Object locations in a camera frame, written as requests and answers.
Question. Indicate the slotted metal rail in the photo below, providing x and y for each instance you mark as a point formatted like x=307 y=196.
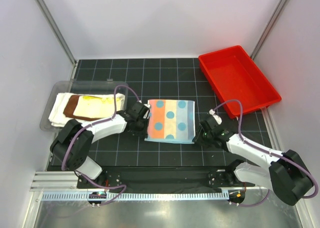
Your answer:
x=99 y=196

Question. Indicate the aluminium frame post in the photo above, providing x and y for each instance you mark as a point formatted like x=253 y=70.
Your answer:
x=56 y=31
x=280 y=7

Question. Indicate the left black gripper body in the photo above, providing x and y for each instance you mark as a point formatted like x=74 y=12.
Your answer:
x=145 y=119

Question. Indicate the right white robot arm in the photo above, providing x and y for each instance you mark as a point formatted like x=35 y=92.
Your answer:
x=284 y=173

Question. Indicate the patterned white cloth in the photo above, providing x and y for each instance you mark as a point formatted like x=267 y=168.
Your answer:
x=171 y=121

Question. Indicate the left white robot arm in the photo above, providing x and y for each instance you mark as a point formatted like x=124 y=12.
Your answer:
x=73 y=142

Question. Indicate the right aluminium frame post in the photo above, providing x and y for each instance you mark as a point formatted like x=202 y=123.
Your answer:
x=280 y=7

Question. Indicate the left aluminium frame post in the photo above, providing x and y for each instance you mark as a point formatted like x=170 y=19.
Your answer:
x=56 y=31

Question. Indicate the brown towel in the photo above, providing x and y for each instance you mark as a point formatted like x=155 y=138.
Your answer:
x=70 y=108

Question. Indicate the clear plastic tray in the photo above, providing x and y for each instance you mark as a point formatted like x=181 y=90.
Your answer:
x=50 y=123

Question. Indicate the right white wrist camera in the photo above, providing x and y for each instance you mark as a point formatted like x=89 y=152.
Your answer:
x=217 y=118

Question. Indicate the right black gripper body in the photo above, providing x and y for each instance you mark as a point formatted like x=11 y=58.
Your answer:
x=210 y=137

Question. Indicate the large white towel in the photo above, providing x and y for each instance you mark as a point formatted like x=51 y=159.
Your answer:
x=84 y=107

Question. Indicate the yellow crocodile print towel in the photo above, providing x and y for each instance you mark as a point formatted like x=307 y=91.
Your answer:
x=93 y=107

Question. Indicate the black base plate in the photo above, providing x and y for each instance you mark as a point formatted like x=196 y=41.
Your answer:
x=170 y=179

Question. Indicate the red plastic bin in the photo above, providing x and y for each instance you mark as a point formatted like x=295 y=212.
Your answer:
x=233 y=75

